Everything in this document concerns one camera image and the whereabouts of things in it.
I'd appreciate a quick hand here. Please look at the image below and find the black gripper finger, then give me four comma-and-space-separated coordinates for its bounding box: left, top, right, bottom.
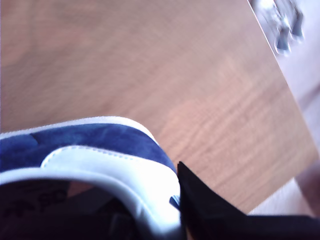
176, 161, 251, 240
109, 213, 138, 240

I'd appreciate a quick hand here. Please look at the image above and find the blue suede Gazelle shoe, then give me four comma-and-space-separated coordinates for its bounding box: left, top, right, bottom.
0, 115, 187, 240

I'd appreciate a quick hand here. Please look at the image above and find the grey chair base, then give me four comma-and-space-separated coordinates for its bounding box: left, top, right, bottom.
251, 0, 306, 56

